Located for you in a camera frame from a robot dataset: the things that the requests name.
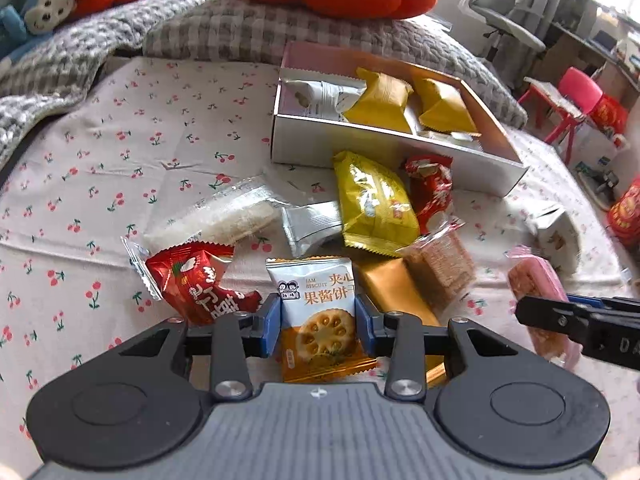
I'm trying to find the wooden desk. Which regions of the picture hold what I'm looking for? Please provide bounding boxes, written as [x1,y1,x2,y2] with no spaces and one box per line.
[550,10,640,91]

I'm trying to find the matte yellow snack packet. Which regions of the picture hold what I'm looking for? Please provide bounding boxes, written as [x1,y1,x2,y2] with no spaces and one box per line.
[414,76,481,135]
[342,67,415,135]

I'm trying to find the red round patterned object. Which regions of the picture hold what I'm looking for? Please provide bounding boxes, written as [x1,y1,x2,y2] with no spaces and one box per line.
[607,177,640,246]

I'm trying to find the gold snack packet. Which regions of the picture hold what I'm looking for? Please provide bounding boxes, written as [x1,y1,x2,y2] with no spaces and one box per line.
[355,257,446,386]

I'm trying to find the silver snack packet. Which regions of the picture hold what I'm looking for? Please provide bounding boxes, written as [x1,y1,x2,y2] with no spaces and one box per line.
[281,201,346,258]

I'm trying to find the clear wafer biscuit packet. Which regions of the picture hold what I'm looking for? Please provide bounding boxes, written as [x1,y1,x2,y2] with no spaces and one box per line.
[400,217,478,306]

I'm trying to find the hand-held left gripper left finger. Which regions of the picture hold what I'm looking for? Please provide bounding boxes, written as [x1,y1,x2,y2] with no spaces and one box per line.
[117,294,282,401]

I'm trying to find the pink plastic child chair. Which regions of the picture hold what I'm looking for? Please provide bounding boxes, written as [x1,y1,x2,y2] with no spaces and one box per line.
[517,66,603,163]

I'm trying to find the grey checkered blanket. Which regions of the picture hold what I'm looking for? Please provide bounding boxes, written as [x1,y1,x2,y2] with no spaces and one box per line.
[0,0,221,171]

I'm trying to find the clear rice cracker packet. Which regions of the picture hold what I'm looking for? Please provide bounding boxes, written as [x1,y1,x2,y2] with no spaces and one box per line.
[144,175,283,248]

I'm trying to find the white pink-lined cardboard box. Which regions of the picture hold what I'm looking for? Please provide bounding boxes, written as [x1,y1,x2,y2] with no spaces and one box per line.
[270,41,530,196]

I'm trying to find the small white snack packet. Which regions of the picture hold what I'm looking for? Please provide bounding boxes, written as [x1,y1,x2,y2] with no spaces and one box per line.
[417,130,483,151]

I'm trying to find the white cardboard carton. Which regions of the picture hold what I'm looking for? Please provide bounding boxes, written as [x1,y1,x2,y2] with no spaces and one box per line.
[572,130,621,181]

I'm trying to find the red gift bag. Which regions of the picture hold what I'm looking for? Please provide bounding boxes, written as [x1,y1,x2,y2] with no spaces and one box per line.
[590,94,628,136]

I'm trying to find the white grey office chair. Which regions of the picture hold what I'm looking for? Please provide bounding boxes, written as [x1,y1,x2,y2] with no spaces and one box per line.
[459,0,548,61]

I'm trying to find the grey checkered pillow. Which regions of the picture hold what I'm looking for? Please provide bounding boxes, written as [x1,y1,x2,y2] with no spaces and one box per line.
[142,0,528,128]

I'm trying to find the glossy yellow snack packet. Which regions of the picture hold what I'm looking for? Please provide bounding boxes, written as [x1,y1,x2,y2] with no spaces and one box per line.
[333,150,421,258]

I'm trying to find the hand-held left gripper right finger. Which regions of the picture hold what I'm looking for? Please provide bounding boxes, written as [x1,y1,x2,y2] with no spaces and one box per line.
[354,294,521,401]

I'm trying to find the white black-print snack packet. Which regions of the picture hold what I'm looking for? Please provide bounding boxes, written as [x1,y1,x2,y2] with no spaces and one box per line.
[285,79,368,123]

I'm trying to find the pink snack packet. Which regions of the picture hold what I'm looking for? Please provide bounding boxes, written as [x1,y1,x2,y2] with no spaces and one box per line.
[507,246,583,367]

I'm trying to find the blue monkey plush toy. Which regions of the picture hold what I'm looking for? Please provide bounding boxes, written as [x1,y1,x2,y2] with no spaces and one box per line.
[0,0,78,61]

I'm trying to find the red white-print snack packet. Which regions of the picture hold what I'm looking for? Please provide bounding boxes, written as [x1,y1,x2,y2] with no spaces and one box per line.
[121,237,263,326]

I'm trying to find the white orange biscuit packet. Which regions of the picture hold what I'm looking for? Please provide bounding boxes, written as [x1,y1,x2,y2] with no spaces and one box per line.
[265,256,378,383]

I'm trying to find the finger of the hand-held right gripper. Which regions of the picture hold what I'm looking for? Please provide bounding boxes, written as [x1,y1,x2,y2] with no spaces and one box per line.
[567,297,640,310]
[515,296,576,346]

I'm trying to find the torn white snack packet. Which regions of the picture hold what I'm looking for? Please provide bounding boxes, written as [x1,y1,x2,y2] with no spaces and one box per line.
[525,202,583,276]

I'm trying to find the red white candy packet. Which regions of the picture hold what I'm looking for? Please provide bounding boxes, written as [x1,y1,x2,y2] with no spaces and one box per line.
[404,154,453,233]

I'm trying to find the cherry print bed sheet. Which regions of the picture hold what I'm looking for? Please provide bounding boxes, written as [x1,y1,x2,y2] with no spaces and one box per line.
[0,55,640,441]

